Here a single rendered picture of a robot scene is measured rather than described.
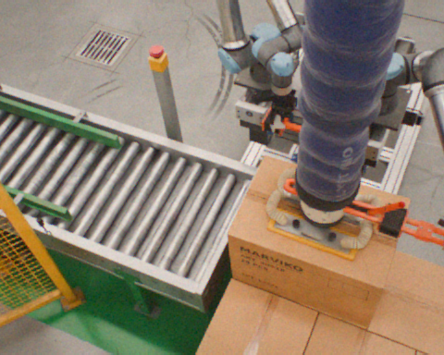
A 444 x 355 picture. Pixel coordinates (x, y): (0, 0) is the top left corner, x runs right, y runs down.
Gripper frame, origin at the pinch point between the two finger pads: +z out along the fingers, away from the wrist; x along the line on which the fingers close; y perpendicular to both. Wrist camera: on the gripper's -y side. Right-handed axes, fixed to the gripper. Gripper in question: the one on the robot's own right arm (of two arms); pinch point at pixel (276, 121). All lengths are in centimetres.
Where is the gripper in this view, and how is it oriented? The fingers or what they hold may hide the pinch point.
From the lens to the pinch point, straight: 239.9
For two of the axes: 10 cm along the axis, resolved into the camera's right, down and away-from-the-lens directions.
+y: 9.0, 3.2, -2.9
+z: 0.7, 5.6, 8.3
